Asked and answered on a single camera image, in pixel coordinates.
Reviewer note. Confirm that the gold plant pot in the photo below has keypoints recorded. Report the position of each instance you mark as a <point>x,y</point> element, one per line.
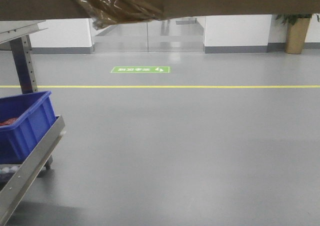
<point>296,36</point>

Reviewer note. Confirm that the steel lower shelf frame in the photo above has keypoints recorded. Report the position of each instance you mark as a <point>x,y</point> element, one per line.
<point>14,190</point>

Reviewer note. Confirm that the brown cardboard carton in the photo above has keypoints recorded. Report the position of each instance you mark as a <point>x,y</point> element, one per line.
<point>112,12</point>

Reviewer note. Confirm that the steel upper shelf tray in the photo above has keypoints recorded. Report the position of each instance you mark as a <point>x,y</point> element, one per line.
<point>10,30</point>

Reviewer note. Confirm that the steel shelf upright post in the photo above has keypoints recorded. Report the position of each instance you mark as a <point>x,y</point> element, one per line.
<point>21,51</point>

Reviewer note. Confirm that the green floor sign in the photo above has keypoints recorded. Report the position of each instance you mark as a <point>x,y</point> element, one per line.
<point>141,70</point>

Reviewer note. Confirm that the blue bin on shelf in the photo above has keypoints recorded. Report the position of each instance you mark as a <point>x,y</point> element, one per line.
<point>34,115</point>

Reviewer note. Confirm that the green potted plant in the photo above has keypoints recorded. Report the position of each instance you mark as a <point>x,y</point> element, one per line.
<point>294,18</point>

